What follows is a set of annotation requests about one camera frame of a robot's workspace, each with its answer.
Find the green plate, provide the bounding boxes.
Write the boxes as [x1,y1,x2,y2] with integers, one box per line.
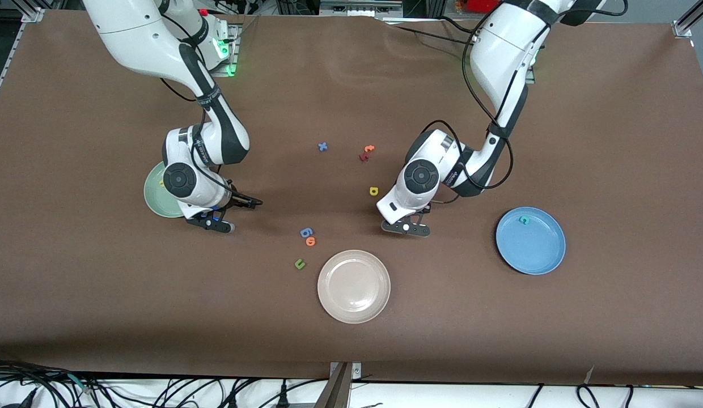
[143,161,185,219]

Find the beige plate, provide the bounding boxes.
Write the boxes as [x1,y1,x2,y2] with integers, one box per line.
[317,249,392,324]

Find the brown table cover sheet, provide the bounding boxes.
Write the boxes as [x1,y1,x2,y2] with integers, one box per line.
[0,10,703,387]

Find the blue plate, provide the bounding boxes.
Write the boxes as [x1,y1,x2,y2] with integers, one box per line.
[495,206,566,276]

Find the grey aluminium beam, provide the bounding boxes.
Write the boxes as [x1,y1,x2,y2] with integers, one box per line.
[313,363,352,408]

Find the grey metal rack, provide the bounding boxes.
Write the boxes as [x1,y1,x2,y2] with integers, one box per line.
[319,0,404,18]

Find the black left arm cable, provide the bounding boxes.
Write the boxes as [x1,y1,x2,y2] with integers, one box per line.
[422,0,629,205]

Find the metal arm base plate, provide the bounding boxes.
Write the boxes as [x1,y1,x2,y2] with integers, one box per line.
[207,24,239,78]

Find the black cable on table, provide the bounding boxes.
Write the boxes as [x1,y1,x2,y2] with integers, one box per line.
[379,16,477,49]

